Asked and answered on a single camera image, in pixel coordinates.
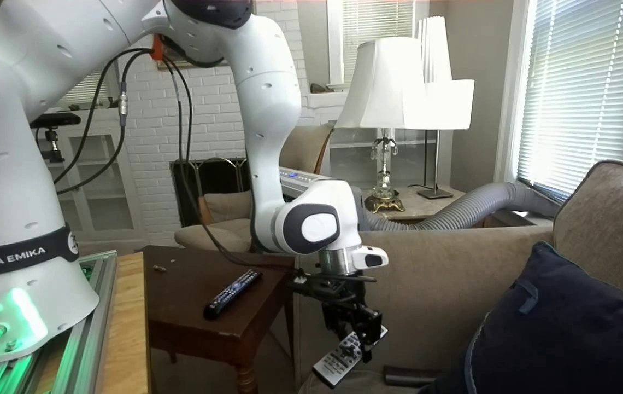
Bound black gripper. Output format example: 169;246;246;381
292;271;382;361

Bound white remote control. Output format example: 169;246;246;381
313;330;373;387

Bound black remote control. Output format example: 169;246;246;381
204;270;262;320

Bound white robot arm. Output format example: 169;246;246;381
0;0;390;363

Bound beige fabric sofa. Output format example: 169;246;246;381
294;160;623;394

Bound wooden lamp end table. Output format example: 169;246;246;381
379;187;462;223

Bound beige armchair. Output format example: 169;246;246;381
175;122;333;251

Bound dark wooden side table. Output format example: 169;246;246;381
143;246;292;394

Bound black fireplace screen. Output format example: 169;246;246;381
170;158;249;226

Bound white shade table lamp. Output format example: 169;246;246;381
337;37;429;213

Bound navy blue pillow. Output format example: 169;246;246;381
419;240;623;394

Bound light wooden robot table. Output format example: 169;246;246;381
97;251;151;394

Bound white window blinds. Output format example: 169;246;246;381
519;0;623;200

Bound grey exhaust hose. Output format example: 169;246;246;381
359;180;563;235

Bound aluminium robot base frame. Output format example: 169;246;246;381
0;251;117;394

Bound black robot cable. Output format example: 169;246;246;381
51;45;298;270

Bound black camera on tripod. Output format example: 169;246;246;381
30;111;81;161

